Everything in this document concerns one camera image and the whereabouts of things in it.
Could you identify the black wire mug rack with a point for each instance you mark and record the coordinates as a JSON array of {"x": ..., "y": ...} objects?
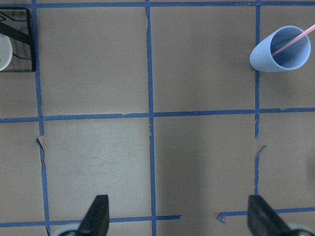
[{"x": 16, "y": 23}]

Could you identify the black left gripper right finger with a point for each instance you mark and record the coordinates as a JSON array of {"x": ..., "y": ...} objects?
[{"x": 262, "y": 219}]

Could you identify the white mug on rack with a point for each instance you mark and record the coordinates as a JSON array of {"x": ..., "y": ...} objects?
[{"x": 6, "y": 52}]

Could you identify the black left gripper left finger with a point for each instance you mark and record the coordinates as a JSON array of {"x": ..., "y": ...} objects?
[{"x": 96, "y": 220}]

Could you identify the pink chopstick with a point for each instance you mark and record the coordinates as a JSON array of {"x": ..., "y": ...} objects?
[{"x": 297, "y": 38}]

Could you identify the light blue plastic cup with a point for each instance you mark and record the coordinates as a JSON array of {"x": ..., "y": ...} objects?
[{"x": 291, "y": 58}]

